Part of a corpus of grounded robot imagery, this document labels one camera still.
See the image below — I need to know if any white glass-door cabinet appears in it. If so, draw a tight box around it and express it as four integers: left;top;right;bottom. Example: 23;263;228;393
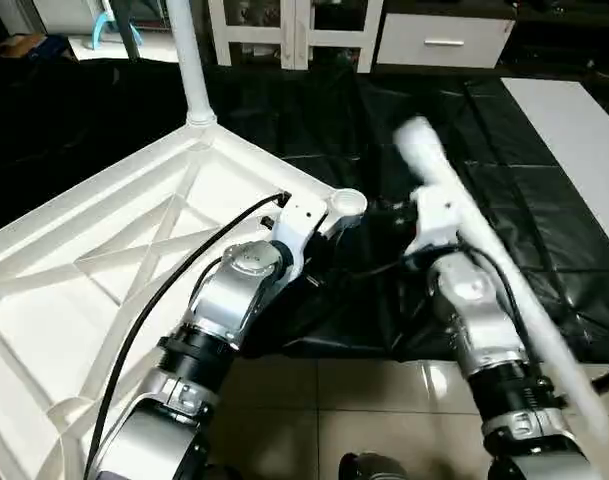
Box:
206;0;387;73

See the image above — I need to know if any white plastic table leg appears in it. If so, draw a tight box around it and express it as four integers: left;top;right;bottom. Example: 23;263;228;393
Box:
166;0;219;129
394;116;609;446

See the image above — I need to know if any white plastic table top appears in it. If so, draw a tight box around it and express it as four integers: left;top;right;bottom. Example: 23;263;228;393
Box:
0;115;369;480

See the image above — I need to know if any white low drawer unit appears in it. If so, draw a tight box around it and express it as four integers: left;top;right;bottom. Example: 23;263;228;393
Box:
376;12;515;69

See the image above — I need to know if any black work mat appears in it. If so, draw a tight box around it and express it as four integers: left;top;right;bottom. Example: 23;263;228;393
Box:
0;55;609;363

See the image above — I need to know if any dark robot right foot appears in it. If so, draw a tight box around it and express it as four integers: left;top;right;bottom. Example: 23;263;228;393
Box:
339;452;425;480

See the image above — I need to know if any white sheet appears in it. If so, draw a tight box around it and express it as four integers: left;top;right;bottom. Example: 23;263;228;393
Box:
499;78;609;261

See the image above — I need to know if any blue cardboard box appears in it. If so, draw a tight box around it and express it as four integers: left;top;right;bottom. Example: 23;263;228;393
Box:
0;32;70;61

